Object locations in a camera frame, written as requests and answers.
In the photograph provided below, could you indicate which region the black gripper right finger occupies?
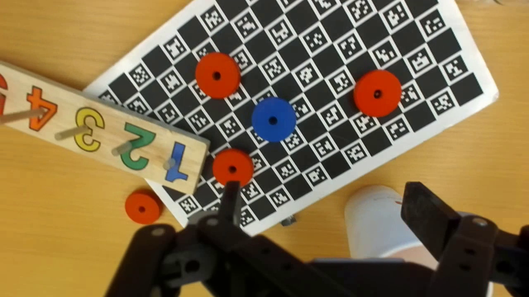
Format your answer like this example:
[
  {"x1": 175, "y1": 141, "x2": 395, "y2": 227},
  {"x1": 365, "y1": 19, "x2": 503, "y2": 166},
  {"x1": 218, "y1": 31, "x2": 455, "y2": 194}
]
[{"x1": 402, "y1": 179, "x2": 529, "y2": 297}]

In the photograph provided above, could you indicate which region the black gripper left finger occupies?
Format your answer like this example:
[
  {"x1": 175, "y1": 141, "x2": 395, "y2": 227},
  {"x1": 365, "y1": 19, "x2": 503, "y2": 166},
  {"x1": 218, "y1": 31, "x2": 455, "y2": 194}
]
[{"x1": 104, "y1": 179, "x2": 311, "y2": 297}]

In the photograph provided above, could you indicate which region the orange disc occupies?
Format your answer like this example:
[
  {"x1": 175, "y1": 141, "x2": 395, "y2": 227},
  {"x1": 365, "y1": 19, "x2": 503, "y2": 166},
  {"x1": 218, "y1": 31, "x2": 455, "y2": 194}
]
[
  {"x1": 193, "y1": 50, "x2": 243, "y2": 102},
  {"x1": 212, "y1": 146, "x2": 256, "y2": 187},
  {"x1": 352, "y1": 67, "x2": 403, "y2": 120},
  {"x1": 124, "y1": 187, "x2": 165, "y2": 225}
]

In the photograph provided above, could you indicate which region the blue disc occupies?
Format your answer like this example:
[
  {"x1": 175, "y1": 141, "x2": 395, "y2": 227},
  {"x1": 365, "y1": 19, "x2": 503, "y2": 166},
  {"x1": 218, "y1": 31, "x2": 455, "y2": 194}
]
[{"x1": 250, "y1": 95, "x2": 299, "y2": 143}]

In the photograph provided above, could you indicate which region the white paper cup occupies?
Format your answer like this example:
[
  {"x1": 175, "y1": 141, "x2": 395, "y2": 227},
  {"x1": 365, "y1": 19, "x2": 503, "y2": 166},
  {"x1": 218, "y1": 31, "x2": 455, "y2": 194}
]
[{"x1": 344, "y1": 184, "x2": 436, "y2": 262}]

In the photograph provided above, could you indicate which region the wooden number peg board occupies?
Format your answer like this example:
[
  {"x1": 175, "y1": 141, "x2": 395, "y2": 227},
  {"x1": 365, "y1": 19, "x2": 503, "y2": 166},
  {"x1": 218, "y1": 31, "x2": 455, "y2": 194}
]
[{"x1": 0, "y1": 59, "x2": 212, "y2": 194}]

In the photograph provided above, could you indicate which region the checkered marker board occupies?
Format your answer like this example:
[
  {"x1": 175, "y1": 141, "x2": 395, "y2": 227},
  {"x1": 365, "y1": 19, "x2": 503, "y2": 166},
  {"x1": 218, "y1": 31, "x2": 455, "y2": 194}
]
[{"x1": 81, "y1": 0, "x2": 501, "y2": 237}]

